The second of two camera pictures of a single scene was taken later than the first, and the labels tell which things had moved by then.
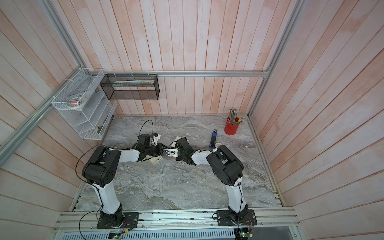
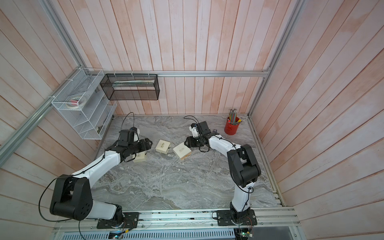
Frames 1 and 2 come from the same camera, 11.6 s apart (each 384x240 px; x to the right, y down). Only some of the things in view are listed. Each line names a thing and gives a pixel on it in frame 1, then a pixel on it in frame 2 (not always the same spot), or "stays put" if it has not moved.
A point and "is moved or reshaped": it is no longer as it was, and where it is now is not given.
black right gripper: (179, 158) -> (189, 141)
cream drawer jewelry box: (154, 160) is moved or reshaped
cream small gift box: (177, 138) is moved or reshaped
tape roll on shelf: (76, 102) stays put
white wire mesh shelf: (84, 104) stays put
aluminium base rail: (268, 220) stays put
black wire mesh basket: (131, 87) stays put
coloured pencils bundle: (232, 117) stays put
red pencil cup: (230, 129) stays put
